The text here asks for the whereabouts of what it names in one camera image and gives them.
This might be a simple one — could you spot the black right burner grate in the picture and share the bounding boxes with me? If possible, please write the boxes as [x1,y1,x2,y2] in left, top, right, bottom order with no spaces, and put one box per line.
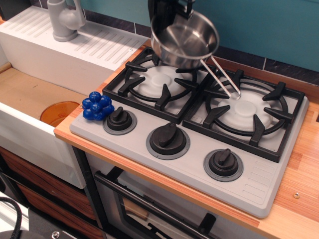
[182,70,309,163]

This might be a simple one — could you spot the oven door with handle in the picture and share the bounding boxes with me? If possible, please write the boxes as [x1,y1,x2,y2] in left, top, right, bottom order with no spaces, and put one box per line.
[93,167,262,239]

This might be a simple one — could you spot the grey toy stove top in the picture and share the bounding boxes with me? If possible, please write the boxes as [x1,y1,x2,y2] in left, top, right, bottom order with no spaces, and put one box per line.
[69,51,310,220]

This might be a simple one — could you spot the wooden drawer fronts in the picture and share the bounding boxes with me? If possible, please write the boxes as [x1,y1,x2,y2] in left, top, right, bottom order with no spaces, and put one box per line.
[0,148,106,239]

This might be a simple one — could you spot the stainless steel pan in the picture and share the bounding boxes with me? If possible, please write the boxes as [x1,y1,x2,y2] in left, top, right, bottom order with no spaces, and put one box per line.
[151,11,241,100]

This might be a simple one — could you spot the black middle stove knob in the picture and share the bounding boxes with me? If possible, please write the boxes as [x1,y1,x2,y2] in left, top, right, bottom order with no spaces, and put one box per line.
[146,122,190,160]

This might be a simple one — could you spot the black left stove knob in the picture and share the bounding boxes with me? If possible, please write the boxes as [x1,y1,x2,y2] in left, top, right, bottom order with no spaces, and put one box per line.
[103,107,137,135]

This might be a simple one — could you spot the black stove knob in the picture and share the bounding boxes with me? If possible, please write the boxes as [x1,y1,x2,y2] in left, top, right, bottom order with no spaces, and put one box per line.
[146,122,190,160]
[203,148,244,182]
[103,107,137,135]

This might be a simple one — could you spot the black right stove knob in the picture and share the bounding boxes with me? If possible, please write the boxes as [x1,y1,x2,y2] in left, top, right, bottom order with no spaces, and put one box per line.
[203,148,244,182]

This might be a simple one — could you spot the blue toy blueberry cluster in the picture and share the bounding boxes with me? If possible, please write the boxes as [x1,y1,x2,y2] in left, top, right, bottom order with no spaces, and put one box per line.
[82,91,115,121]

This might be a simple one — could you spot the black burner grate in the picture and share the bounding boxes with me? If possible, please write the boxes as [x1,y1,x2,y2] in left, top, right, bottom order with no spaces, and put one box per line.
[103,47,212,124]
[182,70,309,163]

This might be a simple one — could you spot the grey toy faucet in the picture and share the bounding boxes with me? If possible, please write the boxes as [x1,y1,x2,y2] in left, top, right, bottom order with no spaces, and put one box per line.
[47,0,86,42]

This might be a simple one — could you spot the black left burner grate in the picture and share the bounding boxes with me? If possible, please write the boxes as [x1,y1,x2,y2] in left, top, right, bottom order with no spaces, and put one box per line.
[103,47,212,124]

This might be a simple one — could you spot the white toy sink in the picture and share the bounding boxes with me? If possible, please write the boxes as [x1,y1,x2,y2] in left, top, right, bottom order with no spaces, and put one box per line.
[0,6,146,189]

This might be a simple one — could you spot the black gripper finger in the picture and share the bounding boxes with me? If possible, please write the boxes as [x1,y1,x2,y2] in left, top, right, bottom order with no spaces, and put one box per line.
[158,0,178,30]
[148,0,159,22]

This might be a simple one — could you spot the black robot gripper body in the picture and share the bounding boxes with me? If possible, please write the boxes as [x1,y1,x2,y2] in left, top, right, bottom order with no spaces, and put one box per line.
[173,0,195,19]

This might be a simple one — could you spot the black braided cable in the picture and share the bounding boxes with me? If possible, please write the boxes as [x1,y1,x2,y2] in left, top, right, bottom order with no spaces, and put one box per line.
[0,197,23,239]

